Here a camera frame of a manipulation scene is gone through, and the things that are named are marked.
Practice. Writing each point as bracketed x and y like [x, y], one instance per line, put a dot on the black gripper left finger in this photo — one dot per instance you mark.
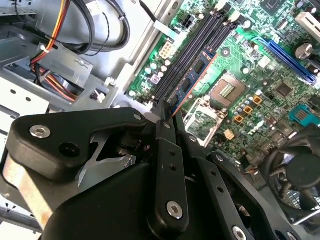
[75, 122]

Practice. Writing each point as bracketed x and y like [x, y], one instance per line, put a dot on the RAM stick with black chips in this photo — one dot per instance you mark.
[192, 77]

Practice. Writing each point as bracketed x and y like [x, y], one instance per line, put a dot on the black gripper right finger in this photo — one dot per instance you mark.
[216, 180]

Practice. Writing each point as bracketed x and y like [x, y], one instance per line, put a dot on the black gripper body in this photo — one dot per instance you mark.
[105, 212]

